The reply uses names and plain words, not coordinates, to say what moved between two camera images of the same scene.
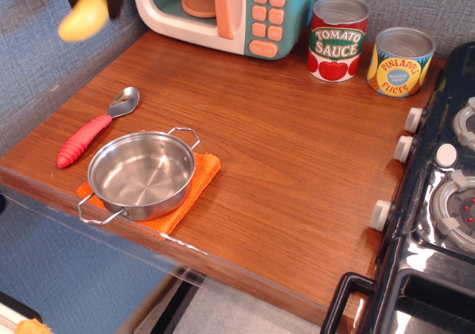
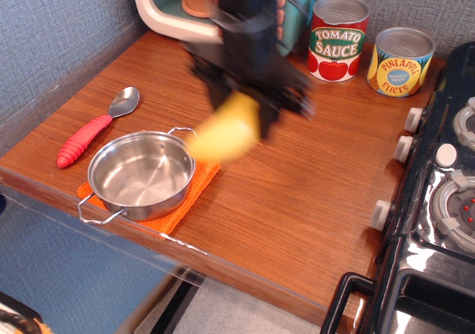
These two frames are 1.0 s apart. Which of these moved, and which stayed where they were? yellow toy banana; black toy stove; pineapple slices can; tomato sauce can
Moved: yellow toy banana
Stayed: black toy stove; tomato sauce can; pineapple slices can
